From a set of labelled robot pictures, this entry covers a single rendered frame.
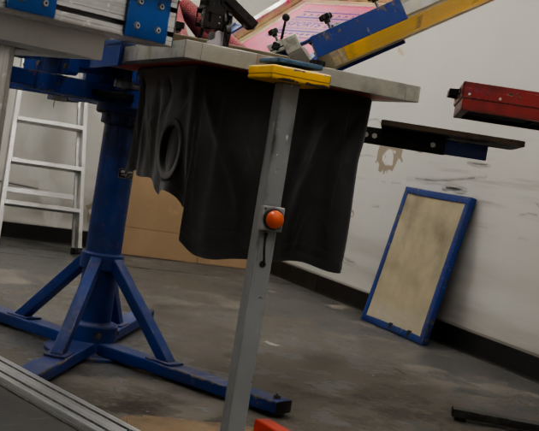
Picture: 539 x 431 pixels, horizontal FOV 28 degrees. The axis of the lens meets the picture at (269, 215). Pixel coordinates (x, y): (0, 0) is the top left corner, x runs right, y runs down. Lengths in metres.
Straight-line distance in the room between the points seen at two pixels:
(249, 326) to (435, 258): 3.22
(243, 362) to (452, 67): 3.66
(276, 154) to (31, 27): 0.55
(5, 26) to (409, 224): 3.94
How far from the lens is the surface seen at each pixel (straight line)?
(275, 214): 2.14
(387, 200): 6.02
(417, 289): 5.40
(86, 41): 2.02
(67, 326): 3.52
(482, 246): 5.21
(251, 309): 2.19
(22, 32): 1.96
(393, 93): 2.50
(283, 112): 2.17
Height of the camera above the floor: 0.77
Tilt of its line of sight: 3 degrees down
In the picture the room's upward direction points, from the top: 9 degrees clockwise
